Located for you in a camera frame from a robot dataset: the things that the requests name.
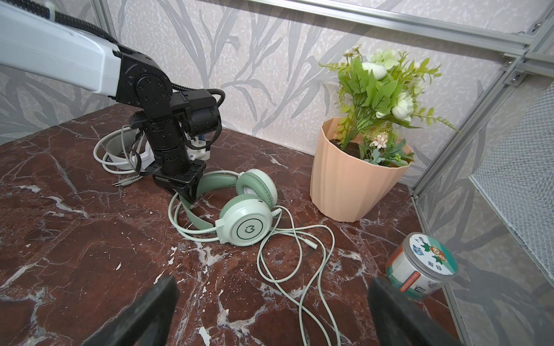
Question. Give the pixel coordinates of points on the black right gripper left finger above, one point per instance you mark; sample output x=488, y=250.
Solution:
x=145, y=322

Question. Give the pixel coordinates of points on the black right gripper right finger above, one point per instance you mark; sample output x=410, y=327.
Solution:
x=398, y=321

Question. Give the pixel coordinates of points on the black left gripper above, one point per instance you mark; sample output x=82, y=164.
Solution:
x=172, y=169

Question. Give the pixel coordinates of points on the mint green over-ear headphones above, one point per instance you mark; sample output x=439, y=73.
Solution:
x=243, y=221

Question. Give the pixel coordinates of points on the white over-ear headphones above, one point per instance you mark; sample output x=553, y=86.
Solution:
x=124, y=151

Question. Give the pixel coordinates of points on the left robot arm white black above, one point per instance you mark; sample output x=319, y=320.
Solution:
x=38, y=39

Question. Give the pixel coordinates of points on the small green white tin can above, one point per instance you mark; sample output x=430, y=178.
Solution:
x=420, y=266

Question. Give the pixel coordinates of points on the potted plant beige pot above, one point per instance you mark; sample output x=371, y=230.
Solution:
x=361, y=155

